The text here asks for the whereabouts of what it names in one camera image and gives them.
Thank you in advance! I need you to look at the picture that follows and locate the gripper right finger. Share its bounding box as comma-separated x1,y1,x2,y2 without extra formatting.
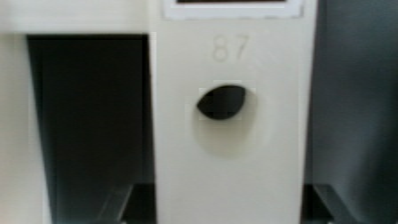
300,184,359,224

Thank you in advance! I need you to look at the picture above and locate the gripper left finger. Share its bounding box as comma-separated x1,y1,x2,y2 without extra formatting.
89,183,156,224

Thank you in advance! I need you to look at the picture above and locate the white chair back frame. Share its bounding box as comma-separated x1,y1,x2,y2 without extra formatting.
0,0,318,224

